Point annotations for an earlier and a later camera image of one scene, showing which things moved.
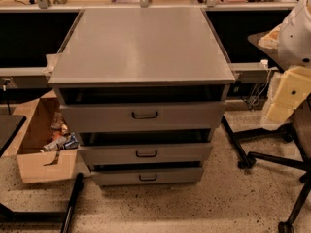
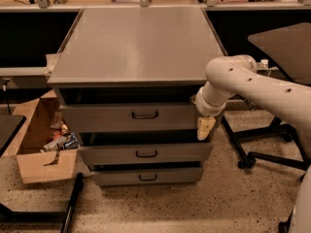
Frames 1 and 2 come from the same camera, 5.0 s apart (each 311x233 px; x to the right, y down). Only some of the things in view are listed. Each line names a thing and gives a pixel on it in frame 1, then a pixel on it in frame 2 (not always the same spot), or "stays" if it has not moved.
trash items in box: [60, 137] stays
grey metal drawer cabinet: [144, 91] stays
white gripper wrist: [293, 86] → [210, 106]
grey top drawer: [106, 117] stays
